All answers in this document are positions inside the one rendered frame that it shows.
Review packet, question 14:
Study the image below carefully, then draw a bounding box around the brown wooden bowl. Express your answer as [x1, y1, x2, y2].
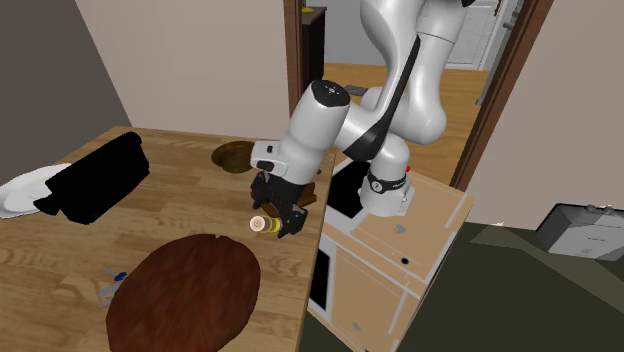
[210, 140, 256, 175]

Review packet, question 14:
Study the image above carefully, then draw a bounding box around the beige patterned robot stand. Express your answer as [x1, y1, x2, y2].
[305, 154, 477, 352]

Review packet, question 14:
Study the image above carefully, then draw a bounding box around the grey box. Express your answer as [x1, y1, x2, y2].
[535, 202, 624, 263]

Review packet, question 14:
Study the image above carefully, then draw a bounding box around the small brown wooden block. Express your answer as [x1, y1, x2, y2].
[298, 182, 319, 209]

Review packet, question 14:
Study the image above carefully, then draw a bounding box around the white plate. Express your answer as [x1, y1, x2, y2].
[0, 163, 74, 220]

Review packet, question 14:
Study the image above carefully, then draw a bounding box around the yellow bottle with pale cap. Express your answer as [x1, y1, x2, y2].
[248, 214, 284, 235]

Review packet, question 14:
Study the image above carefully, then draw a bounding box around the white panelled door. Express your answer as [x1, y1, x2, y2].
[444, 0, 509, 72]

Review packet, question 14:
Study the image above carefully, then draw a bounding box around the brown wooden door frame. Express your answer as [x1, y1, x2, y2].
[282, 0, 556, 192]

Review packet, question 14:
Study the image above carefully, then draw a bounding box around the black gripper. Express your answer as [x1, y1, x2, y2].
[250, 170, 309, 240]

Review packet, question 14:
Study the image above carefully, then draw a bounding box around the dark brown round wooden board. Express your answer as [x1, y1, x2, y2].
[105, 233, 262, 352]

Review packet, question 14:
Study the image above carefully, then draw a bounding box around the dark tall cabinet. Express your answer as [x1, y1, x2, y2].
[300, 5, 328, 95]

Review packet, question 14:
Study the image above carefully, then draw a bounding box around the blue and grey small tool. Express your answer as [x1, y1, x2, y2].
[97, 267, 129, 310]

